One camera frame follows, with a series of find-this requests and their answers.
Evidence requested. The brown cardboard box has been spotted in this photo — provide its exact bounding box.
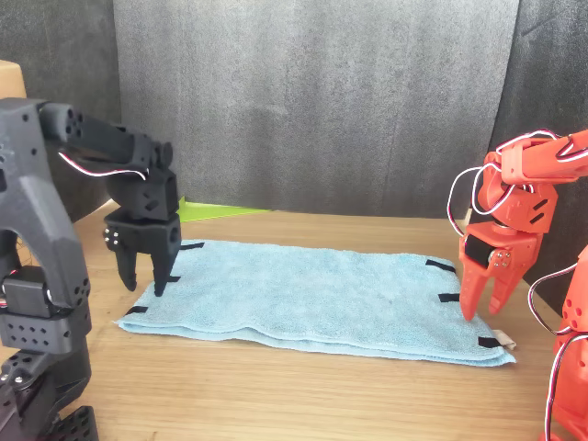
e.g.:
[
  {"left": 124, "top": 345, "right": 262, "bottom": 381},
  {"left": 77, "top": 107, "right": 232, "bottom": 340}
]
[{"left": 0, "top": 59, "right": 43, "bottom": 273}]

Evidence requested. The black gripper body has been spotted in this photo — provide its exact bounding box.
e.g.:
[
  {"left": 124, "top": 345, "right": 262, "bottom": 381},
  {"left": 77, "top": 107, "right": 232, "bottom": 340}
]
[{"left": 103, "top": 211, "right": 183, "bottom": 258}]

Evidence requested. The looped servo cable orange wrist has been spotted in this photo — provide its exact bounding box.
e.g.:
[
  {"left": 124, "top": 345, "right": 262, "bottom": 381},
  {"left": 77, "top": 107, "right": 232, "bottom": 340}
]
[{"left": 447, "top": 130, "right": 588, "bottom": 238}]

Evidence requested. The wide grey foam backdrop panel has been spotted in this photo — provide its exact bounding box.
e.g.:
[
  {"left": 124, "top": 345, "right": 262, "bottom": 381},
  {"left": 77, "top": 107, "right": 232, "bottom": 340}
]
[{"left": 112, "top": 0, "right": 521, "bottom": 220}]

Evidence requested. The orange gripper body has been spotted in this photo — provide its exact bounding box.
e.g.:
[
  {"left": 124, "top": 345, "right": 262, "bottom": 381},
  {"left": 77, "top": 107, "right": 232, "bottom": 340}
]
[{"left": 458, "top": 220, "right": 543, "bottom": 286}]

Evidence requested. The servo cable on black arm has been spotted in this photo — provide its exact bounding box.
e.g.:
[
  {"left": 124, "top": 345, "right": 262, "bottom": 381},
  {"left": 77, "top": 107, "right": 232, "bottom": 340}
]
[{"left": 57, "top": 151, "right": 151, "bottom": 181}]

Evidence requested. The grey foam side panel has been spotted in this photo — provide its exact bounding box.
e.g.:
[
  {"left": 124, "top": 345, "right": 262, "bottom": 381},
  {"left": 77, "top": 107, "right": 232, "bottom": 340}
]
[
  {"left": 468, "top": 0, "right": 588, "bottom": 318},
  {"left": 0, "top": 0, "right": 125, "bottom": 224}
]

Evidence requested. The servo cable orange arm base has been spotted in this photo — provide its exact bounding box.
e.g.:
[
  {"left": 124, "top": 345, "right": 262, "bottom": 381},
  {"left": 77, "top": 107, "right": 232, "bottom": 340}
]
[{"left": 526, "top": 263, "right": 588, "bottom": 441}]

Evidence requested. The green plastic wedge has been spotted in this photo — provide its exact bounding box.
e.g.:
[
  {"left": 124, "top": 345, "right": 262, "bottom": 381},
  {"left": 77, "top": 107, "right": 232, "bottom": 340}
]
[{"left": 176, "top": 196, "right": 272, "bottom": 224}]

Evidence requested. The light blue towel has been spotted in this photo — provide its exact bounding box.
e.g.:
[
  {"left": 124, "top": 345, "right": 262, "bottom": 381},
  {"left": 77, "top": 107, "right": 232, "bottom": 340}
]
[{"left": 114, "top": 238, "right": 517, "bottom": 368}]

